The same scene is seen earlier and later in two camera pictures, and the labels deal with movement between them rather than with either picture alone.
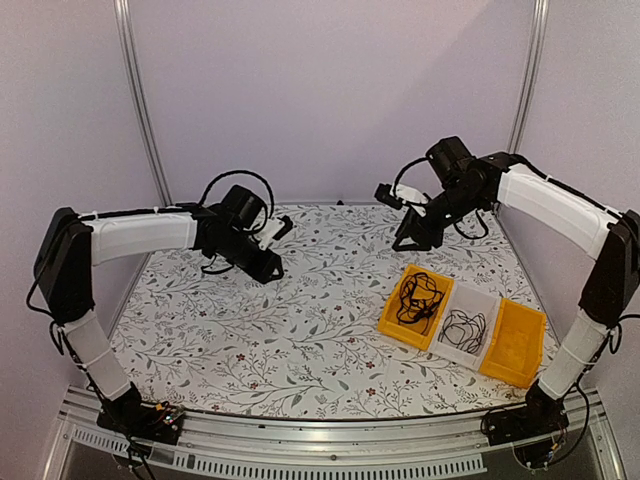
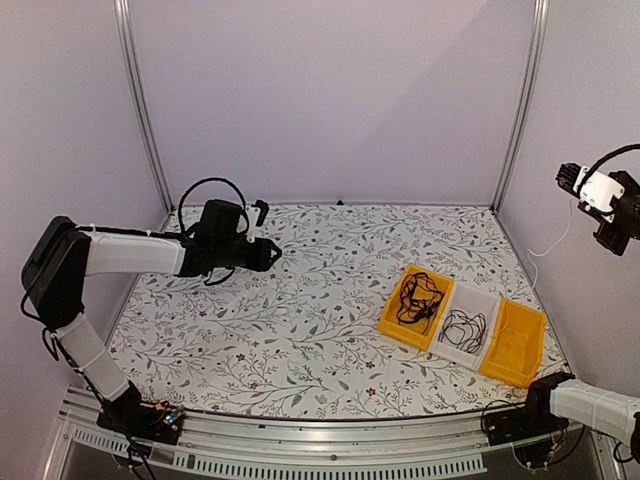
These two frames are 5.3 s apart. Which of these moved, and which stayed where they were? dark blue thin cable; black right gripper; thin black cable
Moved: black right gripper
Stayed: thin black cable; dark blue thin cable
